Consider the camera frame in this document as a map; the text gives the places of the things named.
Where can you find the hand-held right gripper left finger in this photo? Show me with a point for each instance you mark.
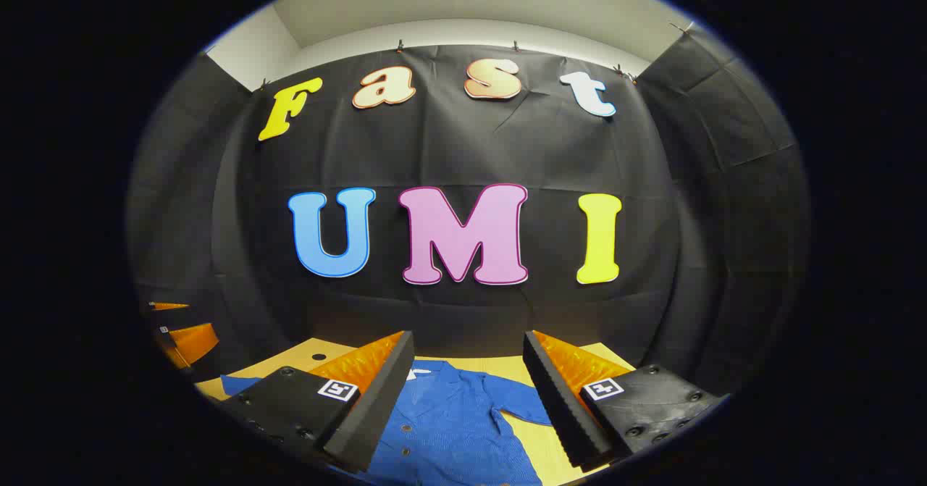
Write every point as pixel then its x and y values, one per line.
pixel 376 413

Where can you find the blue button shirt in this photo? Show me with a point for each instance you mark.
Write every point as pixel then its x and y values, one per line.
pixel 449 428

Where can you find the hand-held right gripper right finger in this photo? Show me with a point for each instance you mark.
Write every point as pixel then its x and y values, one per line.
pixel 561 413

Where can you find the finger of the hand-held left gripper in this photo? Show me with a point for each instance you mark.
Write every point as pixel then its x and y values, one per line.
pixel 168 306
pixel 192 342

